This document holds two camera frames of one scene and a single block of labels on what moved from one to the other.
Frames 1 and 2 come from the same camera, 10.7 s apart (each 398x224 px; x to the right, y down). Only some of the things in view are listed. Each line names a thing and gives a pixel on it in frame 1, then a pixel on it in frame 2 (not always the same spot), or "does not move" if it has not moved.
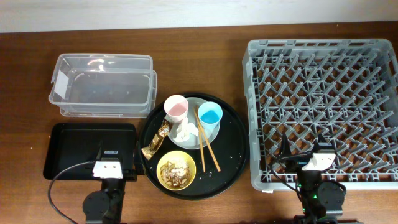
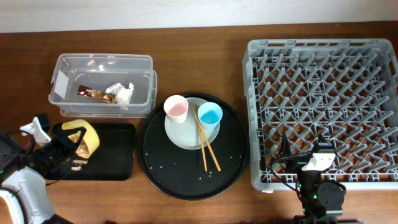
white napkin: (184, 129) to (123, 95)
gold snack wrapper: (157, 140) to (96, 94)
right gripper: (297, 161) does not move
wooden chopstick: (201, 139) does not move
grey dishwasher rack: (345, 89) does not move
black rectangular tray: (72, 144) does not move
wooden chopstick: (195, 113) does not move
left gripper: (131, 176) to (68, 147)
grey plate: (194, 142) does not move
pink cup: (175, 107) does not move
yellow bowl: (176, 170) to (90, 142)
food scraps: (174, 175) to (83, 150)
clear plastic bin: (104, 85) does not move
